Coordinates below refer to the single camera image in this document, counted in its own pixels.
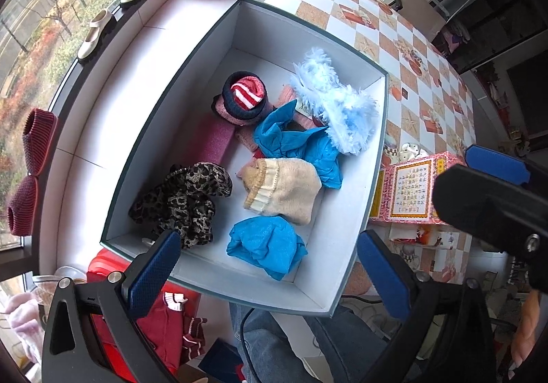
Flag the purple pink garment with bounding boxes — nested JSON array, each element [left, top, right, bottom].
[[443, 21, 469, 46]]

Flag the pink patterned cardboard box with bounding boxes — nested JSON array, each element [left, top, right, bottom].
[[367, 150, 468, 225]]

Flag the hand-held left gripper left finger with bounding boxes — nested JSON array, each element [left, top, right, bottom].
[[40, 230, 183, 383]]

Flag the person's right hand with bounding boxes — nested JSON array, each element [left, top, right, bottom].
[[511, 291, 548, 371]]

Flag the beige knit sock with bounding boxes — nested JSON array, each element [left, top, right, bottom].
[[236, 157, 323, 225]]

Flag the pale pink fluffy cloth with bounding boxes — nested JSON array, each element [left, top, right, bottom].
[[0, 293, 49, 371]]

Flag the light blue fluffy cloth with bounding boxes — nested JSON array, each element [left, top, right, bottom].
[[290, 47, 381, 157]]

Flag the grey storage box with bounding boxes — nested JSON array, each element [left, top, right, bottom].
[[99, 0, 389, 317]]

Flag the pink knit sock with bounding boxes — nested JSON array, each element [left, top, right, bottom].
[[211, 84, 330, 153]]

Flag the maroon knit slipper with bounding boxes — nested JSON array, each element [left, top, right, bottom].
[[23, 108, 58, 176], [6, 173, 41, 236]]

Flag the red garment with striped cuffs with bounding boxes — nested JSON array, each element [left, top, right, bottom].
[[128, 284, 208, 375]]

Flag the black cable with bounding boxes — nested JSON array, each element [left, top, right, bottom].
[[237, 304, 258, 383]]

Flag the blue waffle cloth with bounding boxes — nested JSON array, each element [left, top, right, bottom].
[[252, 100, 344, 190], [226, 215, 308, 281]]

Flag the white ornament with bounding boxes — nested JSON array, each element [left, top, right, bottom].
[[396, 142, 429, 162]]

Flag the person's jeans leg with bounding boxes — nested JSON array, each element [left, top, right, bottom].
[[229, 302, 407, 383]]

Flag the navy red striped sock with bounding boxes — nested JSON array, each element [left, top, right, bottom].
[[222, 72, 270, 120]]

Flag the leopard print cloth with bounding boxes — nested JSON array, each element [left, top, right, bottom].
[[127, 161, 233, 250]]

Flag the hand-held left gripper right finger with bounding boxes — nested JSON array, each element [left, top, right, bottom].
[[357, 230, 501, 383]]

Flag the checkered printed tablecloth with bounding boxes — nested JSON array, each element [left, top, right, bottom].
[[263, 0, 478, 294]]

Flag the red plastic container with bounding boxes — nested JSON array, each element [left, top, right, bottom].
[[86, 248, 142, 383]]

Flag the window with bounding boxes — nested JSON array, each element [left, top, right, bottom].
[[0, 0, 178, 281]]

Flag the dark glass cabinet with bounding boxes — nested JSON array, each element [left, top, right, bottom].
[[430, 0, 548, 76]]

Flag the dark blue box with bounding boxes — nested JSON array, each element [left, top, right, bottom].
[[201, 338, 243, 376]]

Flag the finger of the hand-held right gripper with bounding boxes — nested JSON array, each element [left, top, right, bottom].
[[464, 144, 548, 191], [432, 165, 548, 257]]

